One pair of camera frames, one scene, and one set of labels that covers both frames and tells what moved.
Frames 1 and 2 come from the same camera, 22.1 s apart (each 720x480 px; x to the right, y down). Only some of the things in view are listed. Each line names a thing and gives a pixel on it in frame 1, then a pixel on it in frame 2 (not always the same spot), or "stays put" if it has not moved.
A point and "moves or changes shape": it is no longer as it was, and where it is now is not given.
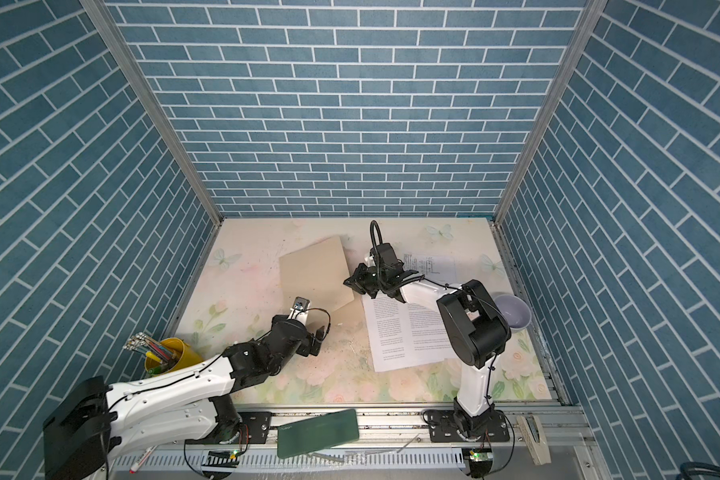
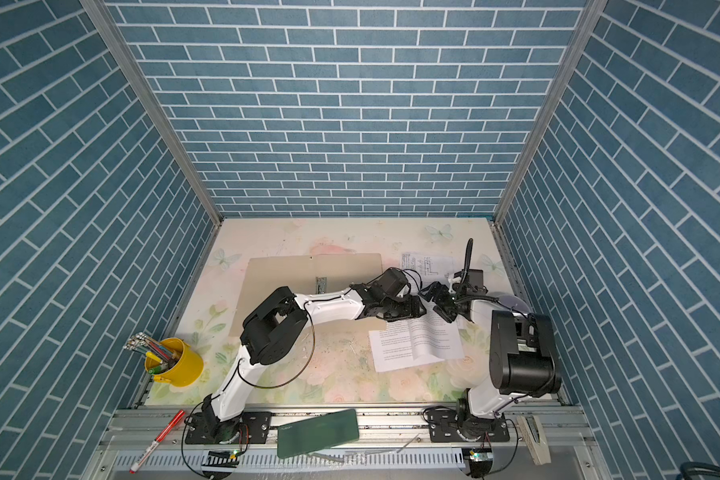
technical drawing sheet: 440,267 stays put
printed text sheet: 403,335 stays put
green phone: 316,434 stays put
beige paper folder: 318,274 moves or changes shape
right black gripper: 357,282 → 435,288
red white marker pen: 143,457 stays put
